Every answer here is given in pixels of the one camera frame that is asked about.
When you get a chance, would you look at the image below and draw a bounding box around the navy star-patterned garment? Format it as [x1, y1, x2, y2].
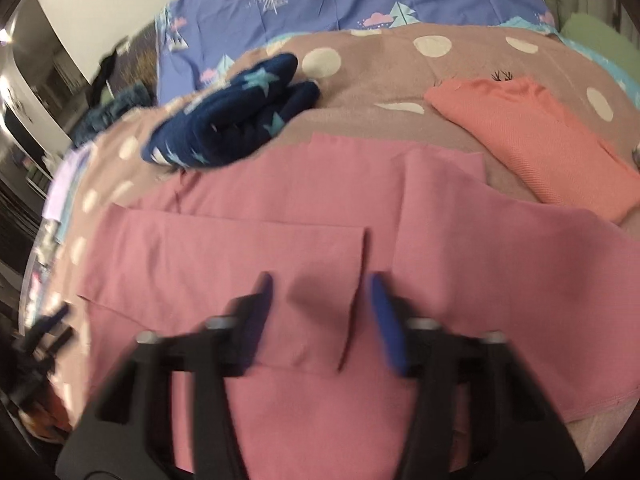
[141, 53, 320, 169]

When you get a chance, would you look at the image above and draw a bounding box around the mauve polka dot blanket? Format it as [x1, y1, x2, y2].
[19, 23, 640, 461]

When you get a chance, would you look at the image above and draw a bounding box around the coral folded garment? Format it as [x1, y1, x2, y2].
[424, 77, 639, 223]

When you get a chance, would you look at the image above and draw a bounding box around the dark bedside furniture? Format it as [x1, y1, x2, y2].
[0, 0, 156, 441]

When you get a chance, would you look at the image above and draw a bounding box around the pink garment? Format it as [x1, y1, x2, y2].
[78, 135, 639, 479]

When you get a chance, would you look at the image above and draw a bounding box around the green pillow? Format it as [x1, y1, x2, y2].
[541, 0, 639, 80]

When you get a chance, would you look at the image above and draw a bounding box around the blue tree-patterned sheet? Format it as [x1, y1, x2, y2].
[155, 0, 553, 104]

